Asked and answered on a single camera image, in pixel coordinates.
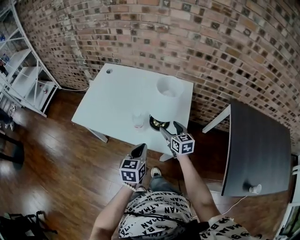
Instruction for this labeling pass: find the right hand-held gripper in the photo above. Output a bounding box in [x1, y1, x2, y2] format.
[160, 121, 196, 159]

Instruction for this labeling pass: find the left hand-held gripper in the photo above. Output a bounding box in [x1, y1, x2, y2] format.
[119, 143, 148, 184]

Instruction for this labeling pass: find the white shade table lamp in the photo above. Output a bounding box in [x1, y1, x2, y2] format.
[149, 76, 184, 131]

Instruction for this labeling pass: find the clear glass cup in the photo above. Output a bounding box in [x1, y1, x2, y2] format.
[132, 109, 146, 130]

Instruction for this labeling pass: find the dark wooden surface table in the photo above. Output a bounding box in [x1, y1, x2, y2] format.
[202, 98, 293, 197]

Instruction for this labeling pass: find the clear plastic cup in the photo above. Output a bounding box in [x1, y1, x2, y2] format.
[248, 184, 263, 195]

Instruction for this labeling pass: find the person's right forearm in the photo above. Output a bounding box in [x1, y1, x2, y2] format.
[176, 154, 221, 223]

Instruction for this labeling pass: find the person's left forearm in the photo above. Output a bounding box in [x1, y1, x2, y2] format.
[90, 183, 139, 240]

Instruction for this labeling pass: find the white shoe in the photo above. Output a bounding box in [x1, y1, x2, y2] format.
[150, 166, 163, 178]

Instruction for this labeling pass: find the grey trouser leg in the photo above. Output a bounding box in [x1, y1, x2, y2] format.
[148, 174, 181, 195]

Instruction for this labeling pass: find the white table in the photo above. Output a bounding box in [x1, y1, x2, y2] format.
[71, 62, 195, 162]

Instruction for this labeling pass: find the white printed shirt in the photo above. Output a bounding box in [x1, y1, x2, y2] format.
[118, 190, 265, 240]

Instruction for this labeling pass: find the white metal shelf unit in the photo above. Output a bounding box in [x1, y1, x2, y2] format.
[0, 0, 62, 118]

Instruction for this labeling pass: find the white bead bracelet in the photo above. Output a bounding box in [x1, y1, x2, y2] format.
[122, 182, 138, 192]

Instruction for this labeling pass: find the white floor cable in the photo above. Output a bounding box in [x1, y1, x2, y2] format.
[60, 81, 92, 92]

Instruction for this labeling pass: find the thin white cable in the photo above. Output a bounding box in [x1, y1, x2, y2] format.
[221, 195, 248, 216]

